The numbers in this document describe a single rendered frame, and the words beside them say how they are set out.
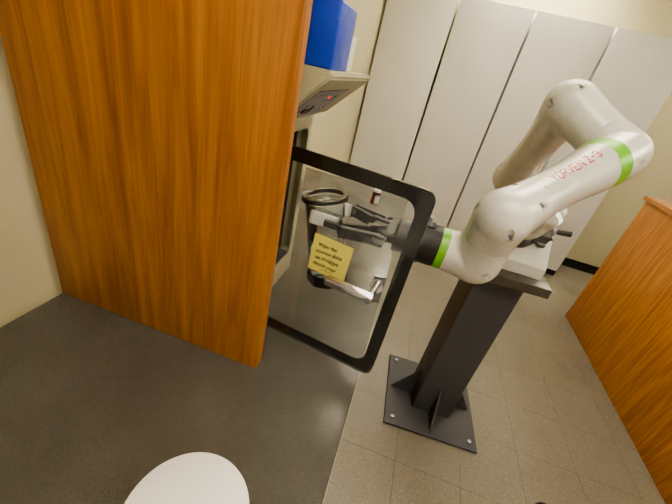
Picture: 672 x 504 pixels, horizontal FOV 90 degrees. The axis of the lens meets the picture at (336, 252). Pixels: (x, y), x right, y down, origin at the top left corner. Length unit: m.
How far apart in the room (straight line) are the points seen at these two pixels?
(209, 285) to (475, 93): 3.27
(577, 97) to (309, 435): 0.95
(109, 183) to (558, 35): 3.53
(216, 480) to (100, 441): 0.28
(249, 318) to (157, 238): 0.23
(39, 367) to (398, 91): 3.39
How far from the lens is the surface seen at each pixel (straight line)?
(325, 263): 0.62
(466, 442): 2.07
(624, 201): 4.69
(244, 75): 0.52
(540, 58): 3.74
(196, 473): 0.49
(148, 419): 0.72
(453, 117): 3.66
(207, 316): 0.74
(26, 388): 0.82
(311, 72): 0.57
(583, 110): 1.03
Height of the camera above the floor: 1.53
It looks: 29 degrees down
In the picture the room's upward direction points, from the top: 14 degrees clockwise
